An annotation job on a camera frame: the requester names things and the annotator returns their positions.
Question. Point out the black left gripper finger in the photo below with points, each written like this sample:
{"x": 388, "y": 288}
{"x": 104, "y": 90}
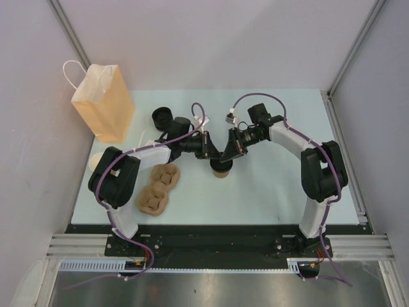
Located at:
{"x": 209, "y": 144}
{"x": 215, "y": 155}

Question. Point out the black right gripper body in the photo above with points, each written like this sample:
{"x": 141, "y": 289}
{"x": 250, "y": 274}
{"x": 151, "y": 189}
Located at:
{"x": 240, "y": 137}

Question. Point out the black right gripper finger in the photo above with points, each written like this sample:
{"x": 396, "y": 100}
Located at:
{"x": 229, "y": 150}
{"x": 238, "y": 153}

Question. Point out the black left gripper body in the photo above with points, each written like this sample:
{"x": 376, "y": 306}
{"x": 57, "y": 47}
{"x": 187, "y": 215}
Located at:
{"x": 203, "y": 144}

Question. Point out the black plastic cup lid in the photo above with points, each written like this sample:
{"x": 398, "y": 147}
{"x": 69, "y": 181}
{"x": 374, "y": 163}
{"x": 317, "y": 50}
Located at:
{"x": 220, "y": 167}

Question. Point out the brown paper coffee cup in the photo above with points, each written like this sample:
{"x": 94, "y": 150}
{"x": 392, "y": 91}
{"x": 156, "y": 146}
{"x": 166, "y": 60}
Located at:
{"x": 221, "y": 174}

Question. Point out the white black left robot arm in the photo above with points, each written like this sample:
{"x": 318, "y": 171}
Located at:
{"x": 141, "y": 178}

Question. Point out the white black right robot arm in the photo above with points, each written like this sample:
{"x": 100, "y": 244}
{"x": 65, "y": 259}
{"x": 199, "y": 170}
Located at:
{"x": 323, "y": 173}

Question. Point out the stack of black cup lids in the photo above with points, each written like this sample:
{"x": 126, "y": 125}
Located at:
{"x": 162, "y": 118}

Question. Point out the brown pulp cup carrier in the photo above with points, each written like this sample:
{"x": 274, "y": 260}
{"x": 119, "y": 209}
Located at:
{"x": 154, "y": 197}

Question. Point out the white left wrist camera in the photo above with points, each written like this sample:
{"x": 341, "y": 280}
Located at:
{"x": 202, "y": 121}

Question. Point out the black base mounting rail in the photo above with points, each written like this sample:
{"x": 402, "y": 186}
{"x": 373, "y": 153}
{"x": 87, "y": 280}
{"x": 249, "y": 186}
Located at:
{"x": 229, "y": 247}

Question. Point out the right aluminium frame post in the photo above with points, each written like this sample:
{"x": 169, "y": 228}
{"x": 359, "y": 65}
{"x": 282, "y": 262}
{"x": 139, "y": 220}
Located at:
{"x": 357, "y": 44}

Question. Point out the aluminium frame post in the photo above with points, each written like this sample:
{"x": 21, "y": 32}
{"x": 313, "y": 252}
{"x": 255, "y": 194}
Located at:
{"x": 69, "y": 31}
{"x": 357, "y": 44}

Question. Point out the brown paper bag white handles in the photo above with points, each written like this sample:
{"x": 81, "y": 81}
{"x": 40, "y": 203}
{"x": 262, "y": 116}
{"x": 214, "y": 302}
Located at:
{"x": 103, "y": 101}

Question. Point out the left aluminium frame post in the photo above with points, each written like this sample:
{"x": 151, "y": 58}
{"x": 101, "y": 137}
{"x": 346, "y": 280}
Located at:
{"x": 69, "y": 31}

